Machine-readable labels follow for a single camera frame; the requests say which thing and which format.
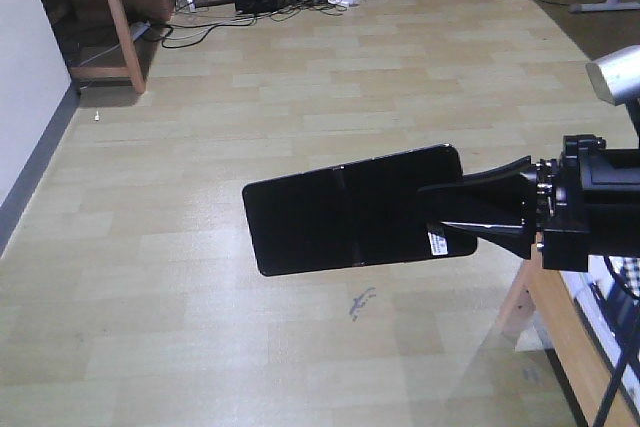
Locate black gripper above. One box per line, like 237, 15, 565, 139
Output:
417, 134, 605, 271

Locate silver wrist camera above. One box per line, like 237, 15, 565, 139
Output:
586, 45, 639, 106

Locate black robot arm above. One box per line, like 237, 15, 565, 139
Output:
417, 134, 639, 272

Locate wooden side desk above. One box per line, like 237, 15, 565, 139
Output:
20, 0, 176, 95

